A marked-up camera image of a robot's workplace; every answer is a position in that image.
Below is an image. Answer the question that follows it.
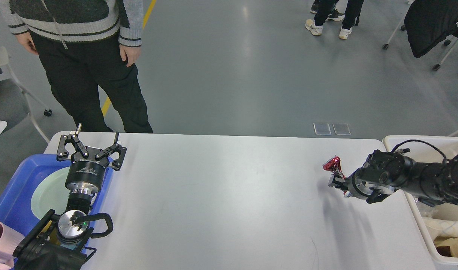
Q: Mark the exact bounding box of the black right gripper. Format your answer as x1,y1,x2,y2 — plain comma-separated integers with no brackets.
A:
328,168,396,204

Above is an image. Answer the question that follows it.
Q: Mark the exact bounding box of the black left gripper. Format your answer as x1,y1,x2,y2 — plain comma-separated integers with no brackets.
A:
56,123,126,195

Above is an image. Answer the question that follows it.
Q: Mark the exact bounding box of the red snack wrapper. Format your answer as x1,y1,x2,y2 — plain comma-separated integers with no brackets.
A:
323,156,352,198

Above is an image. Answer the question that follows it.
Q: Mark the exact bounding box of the green plate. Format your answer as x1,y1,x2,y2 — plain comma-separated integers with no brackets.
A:
30,167,72,219

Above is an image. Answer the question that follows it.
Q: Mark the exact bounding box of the pink ribbed mug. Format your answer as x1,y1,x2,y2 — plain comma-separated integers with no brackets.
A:
0,222,25,270

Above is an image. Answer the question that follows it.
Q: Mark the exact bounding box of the brown paper bag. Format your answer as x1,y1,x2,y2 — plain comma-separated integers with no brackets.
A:
434,237,458,258

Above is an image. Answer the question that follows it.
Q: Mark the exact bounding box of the white paper cup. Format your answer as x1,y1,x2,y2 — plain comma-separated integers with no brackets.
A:
422,217,458,240

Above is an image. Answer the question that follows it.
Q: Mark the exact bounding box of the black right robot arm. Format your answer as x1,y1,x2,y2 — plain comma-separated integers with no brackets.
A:
323,143,458,207

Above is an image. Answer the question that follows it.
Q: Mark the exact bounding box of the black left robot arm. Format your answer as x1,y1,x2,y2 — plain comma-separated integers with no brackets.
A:
13,124,127,270

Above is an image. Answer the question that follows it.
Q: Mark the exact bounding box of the right floor plate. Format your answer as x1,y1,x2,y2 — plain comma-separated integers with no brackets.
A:
332,123,351,136

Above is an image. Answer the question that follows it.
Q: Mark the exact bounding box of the floor plate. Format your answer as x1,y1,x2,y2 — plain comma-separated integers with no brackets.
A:
332,123,351,136
313,123,332,136

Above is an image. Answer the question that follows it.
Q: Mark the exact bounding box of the left floor plate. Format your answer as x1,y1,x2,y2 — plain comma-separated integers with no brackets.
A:
313,123,332,136

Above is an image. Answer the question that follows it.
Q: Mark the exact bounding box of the white plastic bin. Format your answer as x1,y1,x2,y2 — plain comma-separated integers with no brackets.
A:
383,135,458,270

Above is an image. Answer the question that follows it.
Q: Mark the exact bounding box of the person in black trousers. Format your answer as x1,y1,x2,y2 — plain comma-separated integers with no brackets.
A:
305,0,364,40

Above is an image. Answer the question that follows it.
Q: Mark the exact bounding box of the chair with black jacket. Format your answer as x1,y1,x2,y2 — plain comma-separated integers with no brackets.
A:
382,0,458,72

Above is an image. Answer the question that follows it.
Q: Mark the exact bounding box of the person with dark sneakers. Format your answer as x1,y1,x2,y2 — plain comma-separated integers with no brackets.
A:
310,0,344,21

